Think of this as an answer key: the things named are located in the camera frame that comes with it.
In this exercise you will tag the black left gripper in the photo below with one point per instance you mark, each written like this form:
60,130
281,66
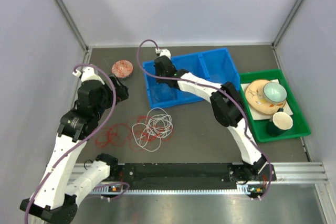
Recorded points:
122,89

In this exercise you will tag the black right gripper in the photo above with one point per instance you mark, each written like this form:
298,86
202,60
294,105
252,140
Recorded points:
159,81

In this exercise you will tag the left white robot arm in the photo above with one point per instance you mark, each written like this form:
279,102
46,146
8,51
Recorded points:
56,200

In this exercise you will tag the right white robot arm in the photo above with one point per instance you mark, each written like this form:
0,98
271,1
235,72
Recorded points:
227,106

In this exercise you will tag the red patterned small plate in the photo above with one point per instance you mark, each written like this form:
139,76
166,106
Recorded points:
122,69

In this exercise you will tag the tan patterned plate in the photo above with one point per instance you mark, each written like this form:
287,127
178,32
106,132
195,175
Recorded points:
265,96

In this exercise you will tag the light green bowl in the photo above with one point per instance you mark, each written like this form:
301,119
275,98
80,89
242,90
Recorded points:
274,92

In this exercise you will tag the white cup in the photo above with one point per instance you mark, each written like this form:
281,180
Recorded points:
279,123

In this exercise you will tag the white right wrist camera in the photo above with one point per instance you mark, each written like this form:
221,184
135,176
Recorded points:
163,52

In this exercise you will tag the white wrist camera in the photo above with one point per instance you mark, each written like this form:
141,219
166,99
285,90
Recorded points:
87,74
163,52

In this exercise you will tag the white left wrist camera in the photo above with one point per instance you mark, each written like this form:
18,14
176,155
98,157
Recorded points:
87,74

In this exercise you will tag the aluminium frame left post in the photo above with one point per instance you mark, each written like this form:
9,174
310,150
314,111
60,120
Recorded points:
69,20

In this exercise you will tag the aluminium frame post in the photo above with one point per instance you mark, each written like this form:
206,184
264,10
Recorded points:
286,23
69,20

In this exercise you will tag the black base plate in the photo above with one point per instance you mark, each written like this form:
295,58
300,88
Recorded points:
185,176

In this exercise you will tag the aluminium frame right post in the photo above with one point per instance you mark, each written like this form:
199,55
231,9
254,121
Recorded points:
286,23

